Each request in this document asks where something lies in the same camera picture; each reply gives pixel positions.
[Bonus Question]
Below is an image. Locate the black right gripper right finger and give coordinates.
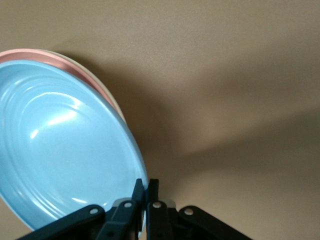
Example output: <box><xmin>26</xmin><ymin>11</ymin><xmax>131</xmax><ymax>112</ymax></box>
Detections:
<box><xmin>146</xmin><ymin>178</ymin><xmax>253</xmax><ymax>240</ymax></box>

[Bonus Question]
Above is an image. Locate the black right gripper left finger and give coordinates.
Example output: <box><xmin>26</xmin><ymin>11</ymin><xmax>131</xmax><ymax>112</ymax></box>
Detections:
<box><xmin>17</xmin><ymin>178</ymin><xmax>146</xmax><ymax>240</ymax></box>

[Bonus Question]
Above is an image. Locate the blue plate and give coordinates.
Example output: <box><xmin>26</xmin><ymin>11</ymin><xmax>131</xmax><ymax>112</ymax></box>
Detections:
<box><xmin>0</xmin><ymin>59</ymin><xmax>149</xmax><ymax>238</ymax></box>

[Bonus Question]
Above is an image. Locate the pink plate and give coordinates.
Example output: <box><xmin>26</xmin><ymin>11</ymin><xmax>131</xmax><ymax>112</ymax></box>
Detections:
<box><xmin>0</xmin><ymin>48</ymin><xmax>119</xmax><ymax>112</ymax></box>

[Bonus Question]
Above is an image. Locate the beige plate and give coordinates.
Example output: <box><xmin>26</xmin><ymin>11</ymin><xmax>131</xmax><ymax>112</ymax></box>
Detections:
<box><xmin>42</xmin><ymin>49</ymin><xmax>127</xmax><ymax>124</ymax></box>

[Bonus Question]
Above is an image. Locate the brown table cover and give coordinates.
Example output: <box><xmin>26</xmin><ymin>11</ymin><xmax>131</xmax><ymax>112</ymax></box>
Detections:
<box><xmin>0</xmin><ymin>0</ymin><xmax>320</xmax><ymax>240</ymax></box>

